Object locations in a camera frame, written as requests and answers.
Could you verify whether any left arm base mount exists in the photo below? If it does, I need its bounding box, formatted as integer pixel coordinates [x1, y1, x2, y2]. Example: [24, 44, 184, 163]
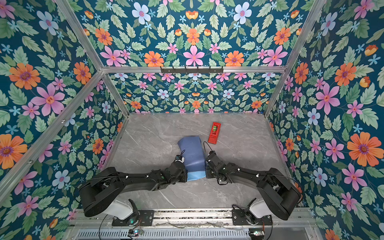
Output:
[112, 199, 155, 227]

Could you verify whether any white vented cable duct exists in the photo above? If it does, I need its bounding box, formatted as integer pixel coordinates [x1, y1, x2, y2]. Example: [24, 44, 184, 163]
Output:
[75, 229, 251, 240]

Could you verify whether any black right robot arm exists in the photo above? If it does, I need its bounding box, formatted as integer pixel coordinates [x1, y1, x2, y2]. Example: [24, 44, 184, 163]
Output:
[206, 151, 302, 224]

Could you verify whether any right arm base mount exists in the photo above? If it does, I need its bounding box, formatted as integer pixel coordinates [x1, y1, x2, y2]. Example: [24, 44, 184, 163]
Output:
[231, 198, 273, 226]

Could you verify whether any aluminium corner frame post left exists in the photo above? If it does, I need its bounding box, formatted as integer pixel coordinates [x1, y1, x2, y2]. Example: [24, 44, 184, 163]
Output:
[56, 1, 129, 118]

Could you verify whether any aluminium left side bar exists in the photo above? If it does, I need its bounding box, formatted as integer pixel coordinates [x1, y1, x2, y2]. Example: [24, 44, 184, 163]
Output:
[1, 71, 104, 203]

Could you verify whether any aluminium horizontal back bar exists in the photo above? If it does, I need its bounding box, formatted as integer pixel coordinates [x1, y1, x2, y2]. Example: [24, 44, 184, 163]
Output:
[102, 66, 287, 74]

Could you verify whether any black hook rail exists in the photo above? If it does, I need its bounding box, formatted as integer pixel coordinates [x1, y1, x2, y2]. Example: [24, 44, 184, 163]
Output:
[160, 67, 224, 74]

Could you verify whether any aluminium corner frame post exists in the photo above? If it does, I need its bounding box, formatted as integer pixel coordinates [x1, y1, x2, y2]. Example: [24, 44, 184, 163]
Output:
[264, 0, 327, 118]
[56, 1, 129, 118]

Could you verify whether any red tape dispenser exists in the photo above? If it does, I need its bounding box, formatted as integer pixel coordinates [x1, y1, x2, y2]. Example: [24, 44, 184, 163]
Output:
[208, 122, 221, 144]

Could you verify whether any aluminium corner frame post right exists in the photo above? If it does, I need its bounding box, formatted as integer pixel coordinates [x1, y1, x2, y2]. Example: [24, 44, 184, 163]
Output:
[264, 0, 327, 118]

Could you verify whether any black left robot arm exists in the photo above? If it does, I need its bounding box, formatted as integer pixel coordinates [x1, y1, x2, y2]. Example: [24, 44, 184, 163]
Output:
[79, 161, 188, 220]

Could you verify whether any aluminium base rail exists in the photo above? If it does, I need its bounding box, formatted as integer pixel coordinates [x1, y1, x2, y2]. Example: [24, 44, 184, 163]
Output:
[69, 208, 317, 229]

